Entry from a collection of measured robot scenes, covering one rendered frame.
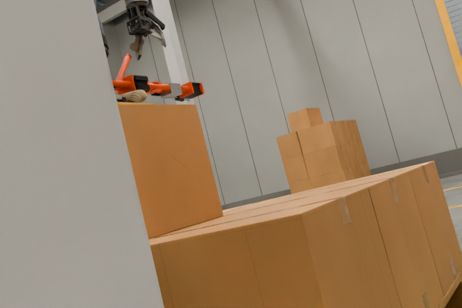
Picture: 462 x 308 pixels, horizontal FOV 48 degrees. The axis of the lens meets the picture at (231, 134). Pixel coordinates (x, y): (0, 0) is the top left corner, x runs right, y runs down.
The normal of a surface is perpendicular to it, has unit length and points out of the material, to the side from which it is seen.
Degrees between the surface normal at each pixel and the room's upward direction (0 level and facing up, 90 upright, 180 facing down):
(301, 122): 90
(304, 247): 90
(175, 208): 90
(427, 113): 90
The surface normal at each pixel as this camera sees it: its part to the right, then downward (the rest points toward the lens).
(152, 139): 0.80, -0.26
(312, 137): -0.56, 0.04
